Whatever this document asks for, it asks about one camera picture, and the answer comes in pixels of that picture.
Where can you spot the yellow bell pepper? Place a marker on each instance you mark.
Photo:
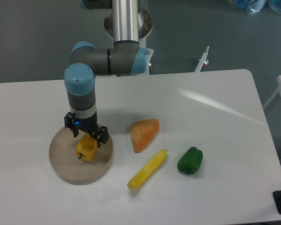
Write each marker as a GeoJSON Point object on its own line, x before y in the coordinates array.
{"type": "Point", "coordinates": [86, 148]}

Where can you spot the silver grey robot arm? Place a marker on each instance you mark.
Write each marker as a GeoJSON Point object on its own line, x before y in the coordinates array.
{"type": "Point", "coordinates": [86, 62]}

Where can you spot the yellow corn cob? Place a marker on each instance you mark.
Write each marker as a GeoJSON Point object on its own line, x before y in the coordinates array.
{"type": "Point", "coordinates": [142, 176]}

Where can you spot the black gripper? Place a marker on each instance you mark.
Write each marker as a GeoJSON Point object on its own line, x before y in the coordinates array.
{"type": "Point", "coordinates": [88, 125]}

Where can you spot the green bell pepper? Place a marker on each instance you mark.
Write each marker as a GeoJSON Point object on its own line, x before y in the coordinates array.
{"type": "Point", "coordinates": [191, 161]}

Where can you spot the orange bread wedge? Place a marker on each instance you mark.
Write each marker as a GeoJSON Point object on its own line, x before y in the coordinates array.
{"type": "Point", "coordinates": [143, 132]}

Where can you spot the beige round plate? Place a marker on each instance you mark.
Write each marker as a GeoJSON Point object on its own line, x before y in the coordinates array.
{"type": "Point", "coordinates": [72, 169]}

